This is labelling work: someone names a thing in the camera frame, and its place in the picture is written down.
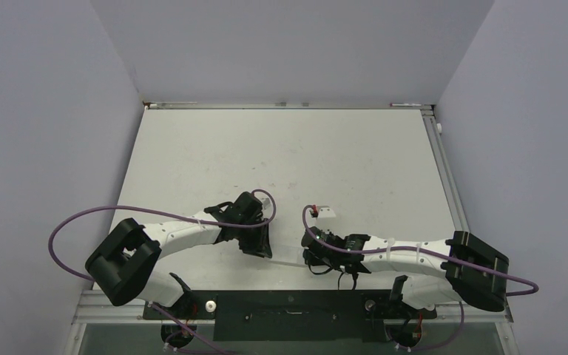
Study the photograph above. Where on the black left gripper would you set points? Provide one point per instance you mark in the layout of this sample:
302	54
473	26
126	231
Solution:
260	246

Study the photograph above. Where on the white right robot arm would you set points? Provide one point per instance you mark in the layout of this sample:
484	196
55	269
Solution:
462	268

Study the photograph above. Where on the aluminium frame rail right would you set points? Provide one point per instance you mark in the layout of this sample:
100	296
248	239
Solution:
449	185

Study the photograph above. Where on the aluminium frame rail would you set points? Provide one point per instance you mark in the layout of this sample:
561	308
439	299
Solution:
449	185
282	105

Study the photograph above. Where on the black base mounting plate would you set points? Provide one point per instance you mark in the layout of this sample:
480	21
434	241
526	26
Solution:
312	315

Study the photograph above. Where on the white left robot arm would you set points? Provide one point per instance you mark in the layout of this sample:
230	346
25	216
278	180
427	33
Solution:
124	264

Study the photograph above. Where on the white air conditioner remote control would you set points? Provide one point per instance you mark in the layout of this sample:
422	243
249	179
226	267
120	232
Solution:
288	255

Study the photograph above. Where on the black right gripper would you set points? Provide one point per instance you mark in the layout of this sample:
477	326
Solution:
312	259

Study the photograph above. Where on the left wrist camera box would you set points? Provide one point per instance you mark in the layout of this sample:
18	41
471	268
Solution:
266	201

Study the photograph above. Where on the aluminium frame rail back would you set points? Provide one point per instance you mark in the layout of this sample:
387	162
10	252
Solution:
282	105

